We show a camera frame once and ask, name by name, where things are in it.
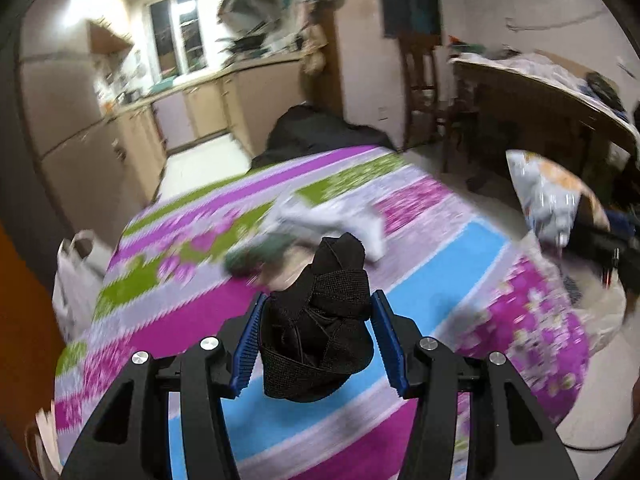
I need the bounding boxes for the crumpled white packet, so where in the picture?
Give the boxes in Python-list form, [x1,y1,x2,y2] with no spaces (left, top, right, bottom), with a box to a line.
[265,192,388,264]

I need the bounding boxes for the floral printed tablecloth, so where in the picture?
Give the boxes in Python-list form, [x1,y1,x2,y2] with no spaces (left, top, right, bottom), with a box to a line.
[54,145,591,480]

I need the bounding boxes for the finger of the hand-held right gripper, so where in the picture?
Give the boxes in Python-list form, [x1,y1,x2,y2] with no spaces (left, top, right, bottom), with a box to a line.
[562,217,628,267]

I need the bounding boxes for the kitchen window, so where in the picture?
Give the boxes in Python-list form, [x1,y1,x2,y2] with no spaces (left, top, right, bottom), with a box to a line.
[147,0,209,76]

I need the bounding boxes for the hanging plastic bags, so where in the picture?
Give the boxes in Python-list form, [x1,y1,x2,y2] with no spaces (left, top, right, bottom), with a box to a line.
[295,0,351,79]

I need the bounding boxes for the beige refrigerator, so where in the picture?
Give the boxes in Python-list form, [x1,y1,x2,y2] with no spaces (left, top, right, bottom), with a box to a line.
[20,20,166,241]

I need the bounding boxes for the round green item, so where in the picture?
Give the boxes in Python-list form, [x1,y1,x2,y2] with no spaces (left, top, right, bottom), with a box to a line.
[223,237,296,279]

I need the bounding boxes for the large white plastic bag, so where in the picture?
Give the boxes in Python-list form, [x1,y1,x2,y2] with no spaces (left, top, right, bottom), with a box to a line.
[517,232,633,358]

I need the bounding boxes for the white plastic carrier bag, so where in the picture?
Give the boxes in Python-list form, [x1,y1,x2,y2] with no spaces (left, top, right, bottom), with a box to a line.
[51,230,119,344]

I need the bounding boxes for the black bag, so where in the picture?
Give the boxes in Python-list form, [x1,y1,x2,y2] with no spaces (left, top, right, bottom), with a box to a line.
[250,105,401,171]

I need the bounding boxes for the black cable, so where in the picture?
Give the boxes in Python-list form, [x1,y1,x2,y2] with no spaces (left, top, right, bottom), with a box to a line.
[560,425,631,454]

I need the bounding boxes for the dark wooden table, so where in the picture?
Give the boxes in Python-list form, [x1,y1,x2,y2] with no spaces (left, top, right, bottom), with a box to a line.
[442,50,640,196]

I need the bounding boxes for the dark wooden chair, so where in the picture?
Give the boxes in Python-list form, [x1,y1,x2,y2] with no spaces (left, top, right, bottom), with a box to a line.
[397,30,481,152]

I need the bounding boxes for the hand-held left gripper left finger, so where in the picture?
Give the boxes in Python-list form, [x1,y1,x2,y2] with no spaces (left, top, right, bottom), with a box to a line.
[60,291,270,480]

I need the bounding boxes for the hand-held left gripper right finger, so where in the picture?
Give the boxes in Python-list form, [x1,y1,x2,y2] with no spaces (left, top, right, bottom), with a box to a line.
[370,290,576,480]

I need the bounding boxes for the brown cardboard block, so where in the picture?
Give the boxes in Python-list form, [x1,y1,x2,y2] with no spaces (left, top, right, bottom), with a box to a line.
[256,234,375,403]

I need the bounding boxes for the beige kitchen cabinets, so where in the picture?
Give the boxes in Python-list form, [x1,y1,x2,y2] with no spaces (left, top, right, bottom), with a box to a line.
[115,55,311,196]

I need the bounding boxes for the white printed snack packet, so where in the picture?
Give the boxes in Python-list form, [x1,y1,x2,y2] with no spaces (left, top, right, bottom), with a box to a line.
[505,149,612,249]

